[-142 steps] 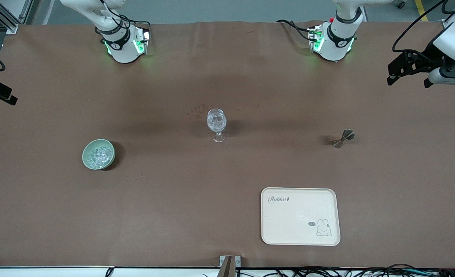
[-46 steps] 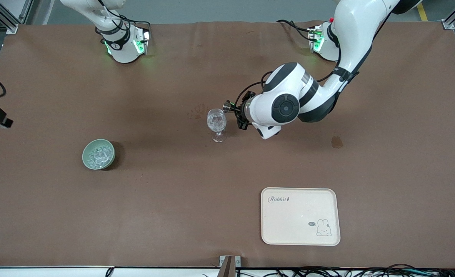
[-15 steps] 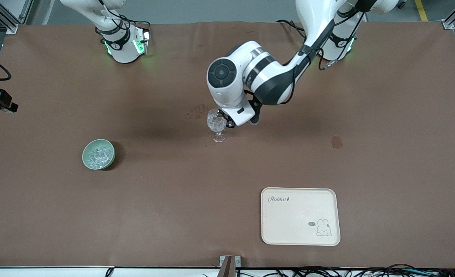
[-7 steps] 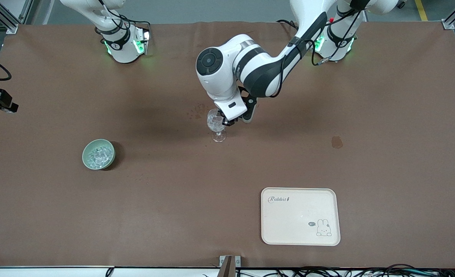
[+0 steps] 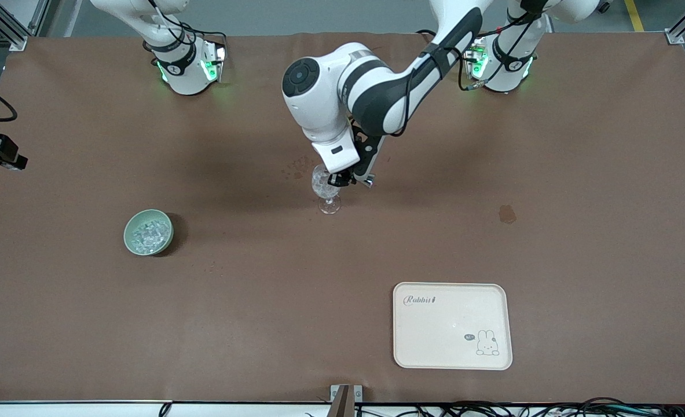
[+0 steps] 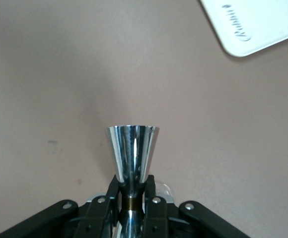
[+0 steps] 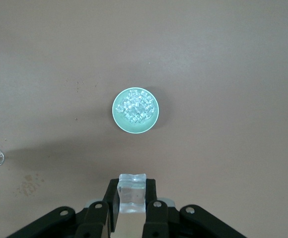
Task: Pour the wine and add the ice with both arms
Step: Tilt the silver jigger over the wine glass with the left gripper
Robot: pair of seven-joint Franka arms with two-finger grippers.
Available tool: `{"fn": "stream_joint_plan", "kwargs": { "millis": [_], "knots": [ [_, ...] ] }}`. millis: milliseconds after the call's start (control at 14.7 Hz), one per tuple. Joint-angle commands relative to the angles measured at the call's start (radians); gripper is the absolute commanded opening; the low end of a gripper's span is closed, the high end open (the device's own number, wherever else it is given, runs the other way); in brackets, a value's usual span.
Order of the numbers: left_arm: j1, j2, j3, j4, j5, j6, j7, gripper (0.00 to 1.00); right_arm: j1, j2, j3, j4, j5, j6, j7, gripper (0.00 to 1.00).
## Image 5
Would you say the clear stemmed wine glass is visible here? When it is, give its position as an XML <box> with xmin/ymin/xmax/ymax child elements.
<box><xmin>311</xmin><ymin>164</ymin><xmax>343</xmax><ymax>215</ymax></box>

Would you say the clear ice cubes pile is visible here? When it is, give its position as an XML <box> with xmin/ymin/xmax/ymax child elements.
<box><xmin>131</xmin><ymin>219</ymin><xmax>169</xmax><ymax>253</ymax></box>

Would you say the pale green ceramic bowl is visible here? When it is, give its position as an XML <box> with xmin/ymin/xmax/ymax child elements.
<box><xmin>123</xmin><ymin>209</ymin><xmax>174</xmax><ymax>256</ymax></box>

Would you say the brown table cover sheet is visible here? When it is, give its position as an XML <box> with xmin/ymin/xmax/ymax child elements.
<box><xmin>0</xmin><ymin>32</ymin><xmax>685</xmax><ymax>404</ymax></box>

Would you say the cream rabbit print tray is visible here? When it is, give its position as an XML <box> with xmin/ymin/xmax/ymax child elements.
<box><xmin>393</xmin><ymin>281</ymin><xmax>514</xmax><ymax>371</ymax></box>

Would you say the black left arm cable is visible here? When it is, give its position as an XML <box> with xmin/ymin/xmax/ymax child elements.
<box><xmin>389</xmin><ymin>9</ymin><xmax>548</xmax><ymax>138</ymax></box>

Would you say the black right base cable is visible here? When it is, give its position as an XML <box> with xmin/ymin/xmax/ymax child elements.
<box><xmin>144</xmin><ymin>0</ymin><xmax>228</xmax><ymax>56</ymax></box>

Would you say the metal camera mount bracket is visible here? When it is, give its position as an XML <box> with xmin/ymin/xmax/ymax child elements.
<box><xmin>329</xmin><ymin>384</ymin><xmax>363</xmax><ymax>417</ymax></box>

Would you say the black cable bundle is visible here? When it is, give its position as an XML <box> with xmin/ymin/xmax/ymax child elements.
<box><xmin>157</xmin><ymin>398</ymin><xmax>685</xmax><ymax>417</ymax></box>

